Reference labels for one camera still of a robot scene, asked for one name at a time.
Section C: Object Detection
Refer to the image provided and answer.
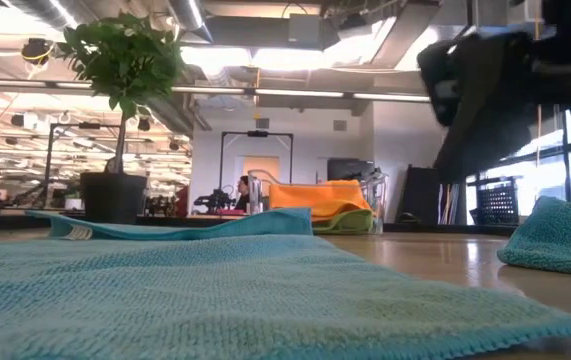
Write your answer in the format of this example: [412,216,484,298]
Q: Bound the teal microfiber towel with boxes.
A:
[496,195,571,279]

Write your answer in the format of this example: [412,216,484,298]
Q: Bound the green microfiber towel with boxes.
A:
[312,208,375,235]

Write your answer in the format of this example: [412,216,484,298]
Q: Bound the orange microfiber towel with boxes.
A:
[268,178,372,224]

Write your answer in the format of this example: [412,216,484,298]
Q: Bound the light blue microfiber towel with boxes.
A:
[0,208,571,360]

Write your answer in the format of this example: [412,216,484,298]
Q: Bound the black leaning board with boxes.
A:
[394,164,462,225]

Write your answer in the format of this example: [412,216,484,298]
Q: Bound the clear plastic bin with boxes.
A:
[246,168,389,236]

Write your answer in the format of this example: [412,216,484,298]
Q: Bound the ceiling light bar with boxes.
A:
[0,77,431,104]

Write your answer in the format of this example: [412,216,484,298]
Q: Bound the grey ceiling box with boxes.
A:
[287,13,322,45]

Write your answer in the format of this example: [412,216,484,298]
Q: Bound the person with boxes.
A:
[233,174,251,212]

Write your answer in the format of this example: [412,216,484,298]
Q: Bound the green potted plant black pot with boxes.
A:
[57,12,186,225]

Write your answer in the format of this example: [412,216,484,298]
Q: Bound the black wall screen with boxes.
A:
[327,158,377,182]

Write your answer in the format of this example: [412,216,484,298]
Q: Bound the black background rig frame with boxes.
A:
[42,121,122,206]

